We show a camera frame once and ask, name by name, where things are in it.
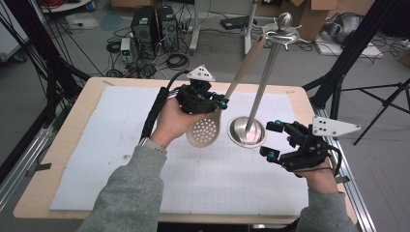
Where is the silver metal utensil rack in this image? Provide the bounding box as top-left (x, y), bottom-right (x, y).
top-left (226, 12), bottom-right (308, 149)

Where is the plain black computer tower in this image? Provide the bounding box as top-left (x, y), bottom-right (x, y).
top-left (157, 5), bottom-right (179, 52)

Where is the round white table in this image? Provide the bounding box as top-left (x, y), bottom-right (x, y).
top-left (40, 0), bottom-right (93, 14)

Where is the aluminium rail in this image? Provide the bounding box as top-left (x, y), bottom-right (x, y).
top-left (0, 129), bottom-right (56, 211)
top-left (313, 107), bottom-right (378, 232)

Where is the black metal frame post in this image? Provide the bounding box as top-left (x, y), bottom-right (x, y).
top-left (0, 0), bottom-right (91, 130)
top-left (303, 0), bottom-right (410, 109)

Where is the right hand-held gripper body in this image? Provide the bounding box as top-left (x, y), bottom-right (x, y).
top-left (278, 116), bottom-right (362, 172)

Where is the thick black sleeved cable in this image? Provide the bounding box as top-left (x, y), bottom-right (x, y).
top-left (139, 70), bottom-right (191, 143)

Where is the small white power supply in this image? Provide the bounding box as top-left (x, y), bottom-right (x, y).
top-left (120, 37), bottom-right (132, 62)

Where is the red cable coil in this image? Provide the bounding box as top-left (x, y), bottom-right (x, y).
top-left (40, 0), bottom-right (66, 9)

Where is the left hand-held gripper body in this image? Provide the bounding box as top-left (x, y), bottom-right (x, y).
top-left (175, 65), bottom-right (219, 115)

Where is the large cardboard box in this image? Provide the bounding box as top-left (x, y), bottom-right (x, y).
top-left (279, 0), bottom-right (339, 43)

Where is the beige slotted spoon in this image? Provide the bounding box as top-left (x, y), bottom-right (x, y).
top-left (186, 34), bottom-right (268, 149)

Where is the person's left hand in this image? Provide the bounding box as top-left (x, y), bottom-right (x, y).
top-left (150, 96), bottom-right (207, 149)

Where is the flat black box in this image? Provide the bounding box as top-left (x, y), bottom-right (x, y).
top-left (220, 14), bottom-right (259, 31)

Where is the black computer tower green label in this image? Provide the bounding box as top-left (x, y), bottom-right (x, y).
top-left (131, 5), bottom-right (159, 59)

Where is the black tripod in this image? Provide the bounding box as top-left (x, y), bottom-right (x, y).
top-left (341, 78), bottom-right (410, 146)

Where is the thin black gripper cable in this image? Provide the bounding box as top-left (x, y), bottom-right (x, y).
top-left (327, 144), bottom-right (342, 177)

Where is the white grid mat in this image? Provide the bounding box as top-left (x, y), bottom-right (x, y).
top-left (49, 85), bottom-right (310, 217)

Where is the person's right hand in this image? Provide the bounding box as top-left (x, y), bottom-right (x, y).
top-left (286, 134), bottom-right (339, 195)

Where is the white metal stand leg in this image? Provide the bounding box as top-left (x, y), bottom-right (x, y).
top-left (190, 0), bottom-right (201, 56)
top-left (244, 0), bottom-right (259, 54)

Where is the coiled black cable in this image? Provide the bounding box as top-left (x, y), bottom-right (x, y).
top-left (165, 52), bottom-right (190, 71)

